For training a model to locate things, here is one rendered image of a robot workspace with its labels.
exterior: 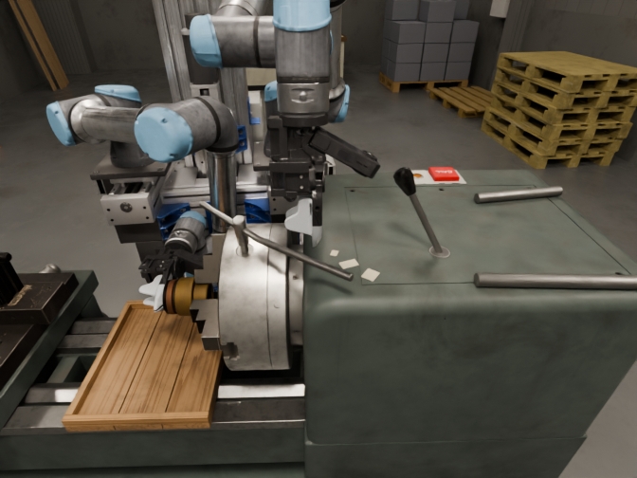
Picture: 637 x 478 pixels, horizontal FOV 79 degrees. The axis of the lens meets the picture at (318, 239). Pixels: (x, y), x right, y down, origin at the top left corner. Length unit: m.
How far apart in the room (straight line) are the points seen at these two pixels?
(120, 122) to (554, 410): 1.12
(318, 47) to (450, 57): 7.00
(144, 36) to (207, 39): 9.17
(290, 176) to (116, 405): 0.67
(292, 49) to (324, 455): 0.78
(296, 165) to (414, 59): 6.75
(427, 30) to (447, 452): 6.77
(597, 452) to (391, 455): 1.37
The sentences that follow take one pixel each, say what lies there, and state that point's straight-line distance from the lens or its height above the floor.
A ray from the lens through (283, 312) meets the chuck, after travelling 0.72.
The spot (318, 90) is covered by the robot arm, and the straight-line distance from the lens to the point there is 0.56.
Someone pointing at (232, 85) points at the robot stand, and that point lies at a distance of 1.45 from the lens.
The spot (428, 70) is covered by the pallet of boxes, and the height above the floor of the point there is 0.33.
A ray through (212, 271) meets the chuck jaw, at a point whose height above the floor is 1.14.
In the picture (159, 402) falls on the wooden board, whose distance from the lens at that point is 0.99.
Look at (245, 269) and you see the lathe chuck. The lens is 0.73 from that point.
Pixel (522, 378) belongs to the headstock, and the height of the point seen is 1.07.
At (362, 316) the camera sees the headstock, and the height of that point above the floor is 1.23.
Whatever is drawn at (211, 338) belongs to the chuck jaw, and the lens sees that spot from 0.78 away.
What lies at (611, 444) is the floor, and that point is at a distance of 2.27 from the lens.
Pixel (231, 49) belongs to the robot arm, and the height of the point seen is 1.57.
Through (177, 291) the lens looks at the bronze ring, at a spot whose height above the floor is 1.11.
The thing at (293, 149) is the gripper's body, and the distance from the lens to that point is 0.59.
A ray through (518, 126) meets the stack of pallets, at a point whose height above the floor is 0.29.
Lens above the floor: 1.66
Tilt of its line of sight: 34 degrees down
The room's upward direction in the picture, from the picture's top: straight up
